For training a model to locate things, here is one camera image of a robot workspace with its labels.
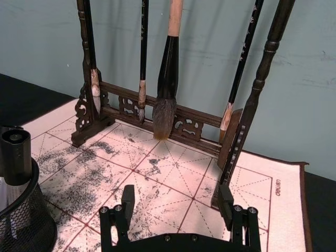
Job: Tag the thin black brush, small tip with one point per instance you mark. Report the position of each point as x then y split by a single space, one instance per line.
143 52

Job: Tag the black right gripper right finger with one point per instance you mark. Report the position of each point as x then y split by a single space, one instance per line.
225 204

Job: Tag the black table cloth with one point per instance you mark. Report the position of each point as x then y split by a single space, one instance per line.
26 99

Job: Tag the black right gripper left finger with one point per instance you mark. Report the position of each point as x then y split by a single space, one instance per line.
129 207

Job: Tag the black cylindrical bottle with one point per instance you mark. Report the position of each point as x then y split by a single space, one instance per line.
18 162

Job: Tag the white felt mat, red grid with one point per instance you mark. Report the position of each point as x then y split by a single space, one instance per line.
170 178

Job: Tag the black mesh pen holder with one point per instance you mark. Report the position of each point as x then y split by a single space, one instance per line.
31 223

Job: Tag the white item in mesh holder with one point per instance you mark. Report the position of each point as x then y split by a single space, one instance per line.
10 194

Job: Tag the thin black brush, wide white tip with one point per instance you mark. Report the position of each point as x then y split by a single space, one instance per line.
95 92

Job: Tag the thin black brush, white print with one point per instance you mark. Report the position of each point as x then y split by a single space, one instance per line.
244 52

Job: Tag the dark wooden brush rack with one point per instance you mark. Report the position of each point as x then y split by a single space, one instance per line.
265 65

